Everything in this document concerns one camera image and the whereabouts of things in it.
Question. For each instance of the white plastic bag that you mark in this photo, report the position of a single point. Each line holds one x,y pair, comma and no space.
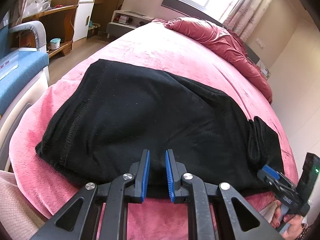
37,6

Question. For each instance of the white wall socket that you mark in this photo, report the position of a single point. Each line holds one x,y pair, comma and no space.
260,42

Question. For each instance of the red duvet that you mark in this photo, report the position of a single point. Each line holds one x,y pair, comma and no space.
220,40

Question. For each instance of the floral curtain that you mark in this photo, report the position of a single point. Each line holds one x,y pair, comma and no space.
250,7

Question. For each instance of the pink knit cloth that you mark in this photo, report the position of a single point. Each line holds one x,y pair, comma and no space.
17,205

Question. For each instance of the wooden desk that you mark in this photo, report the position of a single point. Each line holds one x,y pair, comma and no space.
55,17

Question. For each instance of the white and grey nightstand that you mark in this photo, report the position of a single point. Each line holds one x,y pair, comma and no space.
120,26

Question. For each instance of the person's right hand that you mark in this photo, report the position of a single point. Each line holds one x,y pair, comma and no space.
295,227

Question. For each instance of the pink bed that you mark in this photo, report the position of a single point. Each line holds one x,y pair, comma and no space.
160,52

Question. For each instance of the black embroidered pants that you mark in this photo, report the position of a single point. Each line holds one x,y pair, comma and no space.
155,120

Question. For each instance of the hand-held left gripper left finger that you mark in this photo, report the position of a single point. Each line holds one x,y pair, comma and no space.
146,175

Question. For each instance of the clear plastic folder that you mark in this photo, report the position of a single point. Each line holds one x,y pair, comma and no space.
7,65

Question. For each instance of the white cabinet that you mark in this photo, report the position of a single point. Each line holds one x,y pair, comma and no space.
82,17

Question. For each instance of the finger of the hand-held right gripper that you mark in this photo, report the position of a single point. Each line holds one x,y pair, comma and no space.
271,171
266,177

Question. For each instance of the blue and grey sofa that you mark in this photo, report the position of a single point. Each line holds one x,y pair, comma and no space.
25,65

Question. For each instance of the small teal bucket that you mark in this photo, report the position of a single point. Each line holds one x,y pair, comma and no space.
55,44

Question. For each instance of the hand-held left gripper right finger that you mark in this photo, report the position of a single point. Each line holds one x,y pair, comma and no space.
168,177

